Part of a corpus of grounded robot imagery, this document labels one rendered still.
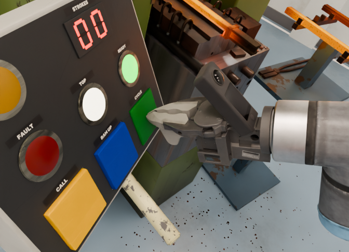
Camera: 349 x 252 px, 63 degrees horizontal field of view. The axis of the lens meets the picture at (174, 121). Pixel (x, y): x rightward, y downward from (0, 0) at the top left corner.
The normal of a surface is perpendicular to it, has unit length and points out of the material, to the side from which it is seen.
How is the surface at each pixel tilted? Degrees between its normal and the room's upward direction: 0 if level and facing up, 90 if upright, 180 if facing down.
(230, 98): 29
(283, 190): 0
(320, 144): 71
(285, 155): 93
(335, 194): 104
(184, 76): 90
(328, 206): 110
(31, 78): 60
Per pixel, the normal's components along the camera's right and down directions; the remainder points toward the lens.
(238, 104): 0.65, -0.36
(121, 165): 0.90, 0.05
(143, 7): 0.65, 0.66
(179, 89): -0.72, 0.36
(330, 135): -0.44, 0.00
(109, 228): 0.26, -0.66
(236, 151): -0.37, 0.61
